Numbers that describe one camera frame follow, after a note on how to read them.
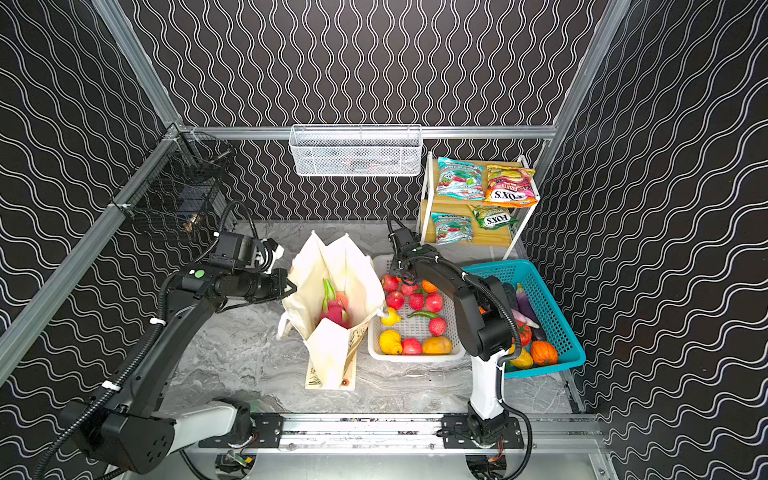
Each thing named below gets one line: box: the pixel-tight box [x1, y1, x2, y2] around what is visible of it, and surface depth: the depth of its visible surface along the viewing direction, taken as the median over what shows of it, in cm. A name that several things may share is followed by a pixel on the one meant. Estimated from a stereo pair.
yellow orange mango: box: [422, 336, 453, 355], surface depth 85 cm
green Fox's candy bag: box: [469, 204, 519, 230], surface depth 99 cm
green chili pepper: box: [407, 310, 439, 320], surface depth 96 cm
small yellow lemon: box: [381, 307, 401, 327], surface depth 92 cm
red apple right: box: [425, 292, 443, 313], surface depth 95 cm
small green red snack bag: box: [431, 212, 473, 245], surface depth 94 cm
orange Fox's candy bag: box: [484, 165, 538, 208], surface depth 81 cm
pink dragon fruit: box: [320, 279, 351, 328], surface depth 91 cm
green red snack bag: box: [436, 157, 485, 200], surface depth 83 cm
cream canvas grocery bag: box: [277, 230, 387, 390], surface depth 80 cm
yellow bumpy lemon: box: [379, 329, 403, 355], surface depth 85 cm
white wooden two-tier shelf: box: [417, 152, 541, 260], surface depth 85 cm
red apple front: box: [401, 337, 423, 356], surface depth 85 cm
